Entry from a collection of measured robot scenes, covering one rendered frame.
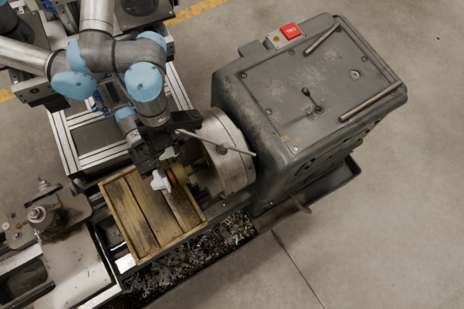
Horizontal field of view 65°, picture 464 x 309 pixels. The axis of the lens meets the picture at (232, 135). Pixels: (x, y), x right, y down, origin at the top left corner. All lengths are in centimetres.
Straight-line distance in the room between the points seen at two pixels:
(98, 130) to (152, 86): 166
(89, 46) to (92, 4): 10
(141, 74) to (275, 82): 61
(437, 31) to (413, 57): 38
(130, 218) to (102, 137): 99
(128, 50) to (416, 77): 264
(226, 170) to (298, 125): 28
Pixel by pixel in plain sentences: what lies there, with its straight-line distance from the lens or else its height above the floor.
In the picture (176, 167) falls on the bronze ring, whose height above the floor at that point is 112.
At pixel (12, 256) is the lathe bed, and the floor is 84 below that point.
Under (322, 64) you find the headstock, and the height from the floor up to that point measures 126.
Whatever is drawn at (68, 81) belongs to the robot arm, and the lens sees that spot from 114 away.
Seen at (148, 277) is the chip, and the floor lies 55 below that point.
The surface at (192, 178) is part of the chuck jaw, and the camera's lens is 129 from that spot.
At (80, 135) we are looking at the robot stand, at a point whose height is 21.
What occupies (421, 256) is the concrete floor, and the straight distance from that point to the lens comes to 271.
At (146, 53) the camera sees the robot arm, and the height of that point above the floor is 164.
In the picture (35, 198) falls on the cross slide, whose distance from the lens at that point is 154.
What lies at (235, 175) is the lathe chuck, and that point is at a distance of 122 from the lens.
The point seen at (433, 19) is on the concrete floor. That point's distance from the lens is 368.
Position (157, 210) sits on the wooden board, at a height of 88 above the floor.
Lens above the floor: 233
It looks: 66 degrees down
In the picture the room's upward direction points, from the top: 10 degrees clockwise
